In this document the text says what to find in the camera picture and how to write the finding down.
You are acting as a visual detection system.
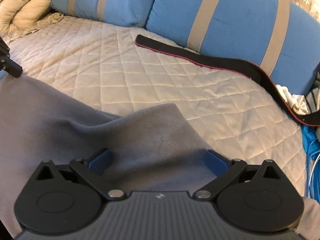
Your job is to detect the grey-blue fleece jacket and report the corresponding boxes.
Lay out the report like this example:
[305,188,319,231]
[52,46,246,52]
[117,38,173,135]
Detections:
[1,75,319,239]

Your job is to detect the beige folded comforter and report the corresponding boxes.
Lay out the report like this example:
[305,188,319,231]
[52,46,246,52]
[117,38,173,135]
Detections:
[1,0,52,37]

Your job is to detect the left blue striped pillow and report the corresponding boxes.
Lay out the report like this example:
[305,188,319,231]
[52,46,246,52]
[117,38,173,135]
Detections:
[51,0,154,28]

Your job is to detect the blue striped pillow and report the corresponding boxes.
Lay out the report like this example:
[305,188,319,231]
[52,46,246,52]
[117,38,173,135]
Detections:
[51,0,154,28]
[146,0,319,95]

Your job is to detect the right blue striped pillow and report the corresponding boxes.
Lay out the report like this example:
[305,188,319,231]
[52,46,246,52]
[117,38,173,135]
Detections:
[146,0,319,95]

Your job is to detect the blue coiled cable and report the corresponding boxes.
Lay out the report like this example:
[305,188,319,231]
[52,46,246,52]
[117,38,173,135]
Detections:
[299,125,320,201]

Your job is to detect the black strap with red edge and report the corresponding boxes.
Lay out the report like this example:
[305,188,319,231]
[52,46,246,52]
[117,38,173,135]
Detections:
[134,34,320,127]

